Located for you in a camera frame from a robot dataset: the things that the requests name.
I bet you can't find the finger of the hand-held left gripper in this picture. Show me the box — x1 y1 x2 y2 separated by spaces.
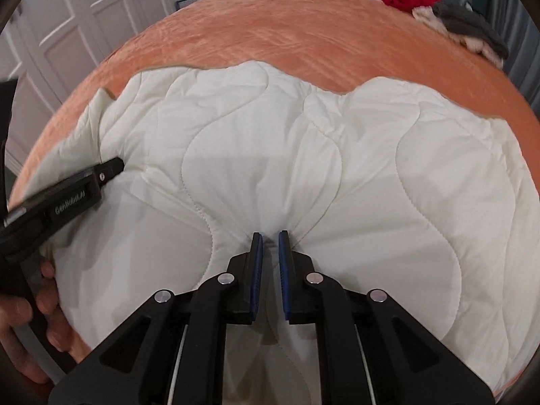
63 157 126 203

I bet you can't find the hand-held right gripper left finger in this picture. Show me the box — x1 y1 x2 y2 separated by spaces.
48 232 264 405

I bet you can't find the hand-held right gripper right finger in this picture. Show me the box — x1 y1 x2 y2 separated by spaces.
278 230 495 405

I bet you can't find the white quilted jacket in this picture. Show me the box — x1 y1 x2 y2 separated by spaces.
23 61 540 405

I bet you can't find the person's left hand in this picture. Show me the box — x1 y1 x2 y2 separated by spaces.
0 259 82 385

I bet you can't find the white panelled wardrobe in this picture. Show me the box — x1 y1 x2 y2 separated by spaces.
0 0 188 173

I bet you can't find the orange plush blanket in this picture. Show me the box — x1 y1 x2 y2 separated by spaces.
8 0 540 394

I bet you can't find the cream fluffy cloth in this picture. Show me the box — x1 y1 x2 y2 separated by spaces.
412 6 505 68

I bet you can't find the dark grey knitted cloth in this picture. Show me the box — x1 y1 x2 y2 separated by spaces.
434 1 510 60

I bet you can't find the grey curtain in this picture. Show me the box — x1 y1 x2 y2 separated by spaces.
491 0 540 108

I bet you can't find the grey cable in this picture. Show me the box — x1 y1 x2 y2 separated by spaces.
12 325 65 384

